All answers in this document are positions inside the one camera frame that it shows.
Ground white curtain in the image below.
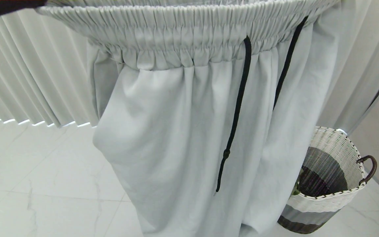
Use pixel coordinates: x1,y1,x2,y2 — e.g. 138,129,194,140
0,0,379,135

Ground white laundry basket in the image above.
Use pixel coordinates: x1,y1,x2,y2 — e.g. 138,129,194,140
278,126,377,234

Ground pale grey shorts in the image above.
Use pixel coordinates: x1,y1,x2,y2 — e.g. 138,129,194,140
35,0,341,237

